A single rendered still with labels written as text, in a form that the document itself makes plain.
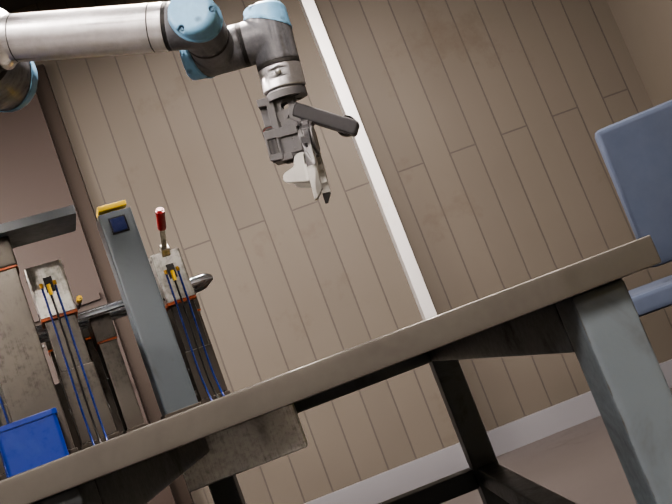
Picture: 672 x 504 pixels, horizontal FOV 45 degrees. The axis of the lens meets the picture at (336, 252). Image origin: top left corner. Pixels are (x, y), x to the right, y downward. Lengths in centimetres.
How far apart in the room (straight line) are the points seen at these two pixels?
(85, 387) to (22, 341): 22
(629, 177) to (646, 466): 187
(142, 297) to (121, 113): 257
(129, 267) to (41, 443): 40
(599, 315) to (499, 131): 308
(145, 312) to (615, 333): 95
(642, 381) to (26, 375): 111
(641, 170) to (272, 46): 180
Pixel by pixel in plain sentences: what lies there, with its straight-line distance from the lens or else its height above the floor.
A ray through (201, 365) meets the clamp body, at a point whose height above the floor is 79.
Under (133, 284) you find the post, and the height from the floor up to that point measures 98.
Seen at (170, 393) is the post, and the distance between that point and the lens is 168.
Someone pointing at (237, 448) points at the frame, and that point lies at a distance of 227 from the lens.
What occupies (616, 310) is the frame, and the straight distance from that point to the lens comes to 116.
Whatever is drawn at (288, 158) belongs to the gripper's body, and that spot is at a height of 103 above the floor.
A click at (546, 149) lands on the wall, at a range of 422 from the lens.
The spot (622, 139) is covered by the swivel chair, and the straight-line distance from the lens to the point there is 294.
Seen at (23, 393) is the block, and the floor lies 84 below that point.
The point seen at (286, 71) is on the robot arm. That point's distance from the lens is 139.
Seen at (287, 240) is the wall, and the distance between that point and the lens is 395.
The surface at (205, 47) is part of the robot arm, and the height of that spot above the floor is 122.
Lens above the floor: 69
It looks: 7 degrees up
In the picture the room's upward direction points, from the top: 21 degrees counter-clockwise
